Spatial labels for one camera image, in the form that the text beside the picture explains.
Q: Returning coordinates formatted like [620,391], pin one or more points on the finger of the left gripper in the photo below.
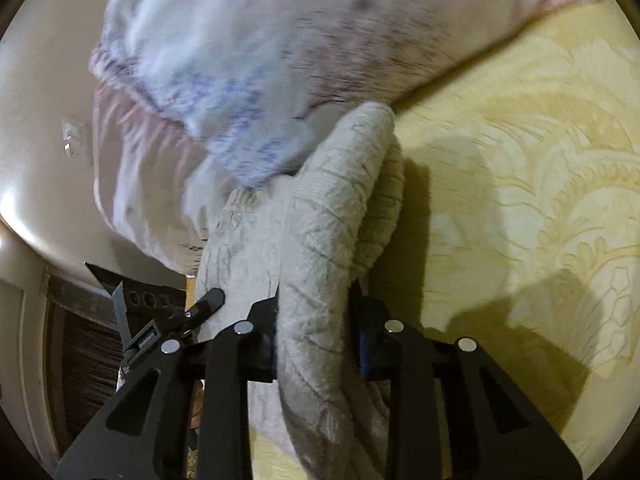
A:
[181,325]

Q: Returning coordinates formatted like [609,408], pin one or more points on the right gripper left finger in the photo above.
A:
[182,397]

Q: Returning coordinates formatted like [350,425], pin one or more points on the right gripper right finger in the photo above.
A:
[451,405]

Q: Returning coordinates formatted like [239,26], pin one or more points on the grey cable-knit sweater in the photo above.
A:
[305,239]

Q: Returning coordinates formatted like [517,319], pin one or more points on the wooden headboard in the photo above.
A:
[59,351]

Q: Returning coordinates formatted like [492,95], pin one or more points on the pink floral left pillow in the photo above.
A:
[162,191]

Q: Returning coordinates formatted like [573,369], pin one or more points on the yellow patterned bedspread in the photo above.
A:
[520,224]

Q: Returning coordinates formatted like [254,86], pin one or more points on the blue floral right pillow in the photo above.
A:
[262,82]

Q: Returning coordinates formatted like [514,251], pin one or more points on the white wall switch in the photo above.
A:
[77,140]

